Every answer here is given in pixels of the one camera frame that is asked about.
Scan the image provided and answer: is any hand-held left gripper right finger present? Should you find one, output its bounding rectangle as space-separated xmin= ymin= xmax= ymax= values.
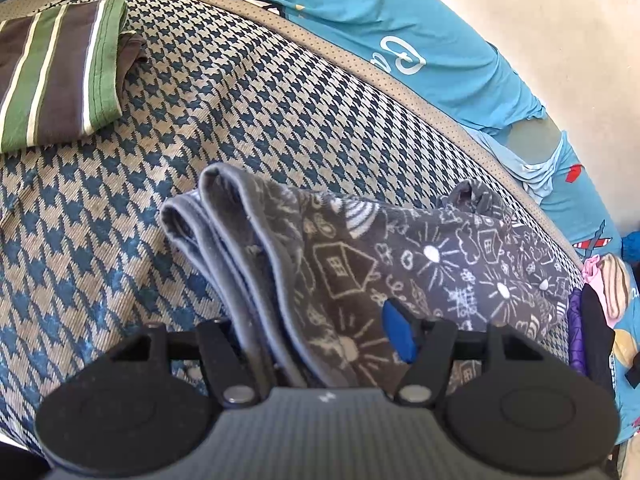
xmin=382 ymin=300 xmax=546 ymax=406

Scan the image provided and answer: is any grey doodle print fleece garment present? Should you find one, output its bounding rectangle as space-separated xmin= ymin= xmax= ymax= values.
xmin=162 ymin=162 xmax=586 ymax=392

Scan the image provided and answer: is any green brown striped folded garment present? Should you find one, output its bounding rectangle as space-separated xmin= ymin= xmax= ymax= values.
xmin=0 ymin=0 xmax=149 ymax=154

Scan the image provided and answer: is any blue beige houndstooth seat cushion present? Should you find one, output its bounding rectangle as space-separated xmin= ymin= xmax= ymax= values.
xmin=0 ymin=0 xmax=587 ymax=461

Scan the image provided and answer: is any pink striped folded garment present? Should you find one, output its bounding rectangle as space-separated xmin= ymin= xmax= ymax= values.
xmin=582 ymin=252 xmax=634 ymax=324

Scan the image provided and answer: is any black folded garment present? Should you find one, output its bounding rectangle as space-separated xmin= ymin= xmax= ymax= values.
xmin=580 ymin=282 xmax=617 ymax=392

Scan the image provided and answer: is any blue airplane print sofa cover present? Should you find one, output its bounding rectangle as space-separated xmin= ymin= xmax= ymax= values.
xmin=0 ymin=0 xmax=640 ymax=461

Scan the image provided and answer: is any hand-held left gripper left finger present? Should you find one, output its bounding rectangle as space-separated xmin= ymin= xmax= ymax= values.
xmin=107 ymin=319 xmax=262 ymax=407

